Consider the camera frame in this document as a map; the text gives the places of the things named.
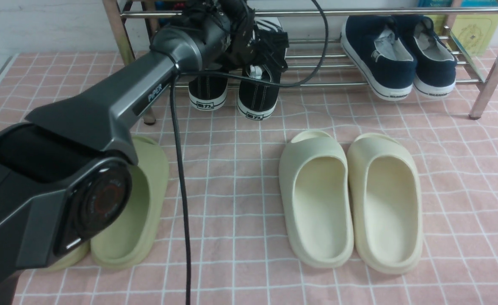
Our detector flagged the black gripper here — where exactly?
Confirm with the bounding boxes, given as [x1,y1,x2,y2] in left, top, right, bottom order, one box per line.
[177,0,288,72]

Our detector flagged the black canvas sneaker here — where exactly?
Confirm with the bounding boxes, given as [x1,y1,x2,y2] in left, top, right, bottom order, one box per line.
[188,76,228,111]
[237,17,288,120]

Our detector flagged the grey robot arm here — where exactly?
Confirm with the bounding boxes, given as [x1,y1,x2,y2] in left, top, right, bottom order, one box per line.
[0,0,288,305]

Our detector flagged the dark book behind rack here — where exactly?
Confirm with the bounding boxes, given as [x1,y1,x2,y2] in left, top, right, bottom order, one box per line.
[154,0,186,11]

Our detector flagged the steel shoe rack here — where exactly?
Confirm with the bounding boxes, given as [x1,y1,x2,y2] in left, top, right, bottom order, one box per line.
[102,0,498,125]

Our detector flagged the navy sneaker, left one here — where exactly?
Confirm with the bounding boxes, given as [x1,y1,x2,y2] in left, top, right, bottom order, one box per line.
[340,15,418,102]

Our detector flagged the navy sneaker, one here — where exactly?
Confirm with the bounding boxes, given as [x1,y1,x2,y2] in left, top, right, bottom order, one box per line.
[396,15,457,98]
[340,15,418,102]

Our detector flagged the cream slipper, left one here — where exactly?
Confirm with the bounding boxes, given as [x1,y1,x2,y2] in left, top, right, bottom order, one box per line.
[278,130,354,268]

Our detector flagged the cream slipper, one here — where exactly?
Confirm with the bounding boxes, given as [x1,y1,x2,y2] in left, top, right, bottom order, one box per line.
[346,133,423,275]
[278,130,354,268]

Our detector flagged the navy sneaker, right one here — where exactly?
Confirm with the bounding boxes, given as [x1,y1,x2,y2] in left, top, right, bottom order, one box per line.
[396,15,457,98]

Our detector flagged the cream slipper, right one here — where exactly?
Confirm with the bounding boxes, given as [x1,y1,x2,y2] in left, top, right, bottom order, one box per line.
[346,133,423,275]

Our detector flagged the pink checked floor cloth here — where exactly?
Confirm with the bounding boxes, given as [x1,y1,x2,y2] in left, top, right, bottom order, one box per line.
[0,52,498,305]

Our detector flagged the yellow green book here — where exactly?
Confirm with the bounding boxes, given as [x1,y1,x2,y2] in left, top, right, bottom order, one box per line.
[418,0,498,56]

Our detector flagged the green slipper, right one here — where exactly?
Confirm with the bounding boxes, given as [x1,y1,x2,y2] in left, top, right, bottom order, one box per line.
[90,136,169,269]

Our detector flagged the green slipper, one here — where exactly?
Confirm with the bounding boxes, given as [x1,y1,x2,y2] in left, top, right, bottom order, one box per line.
[90,136,169,269]
[41,241,90,272]

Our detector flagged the green slipper, left one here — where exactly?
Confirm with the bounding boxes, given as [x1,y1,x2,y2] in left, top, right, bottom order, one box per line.
[41,241,90,272]

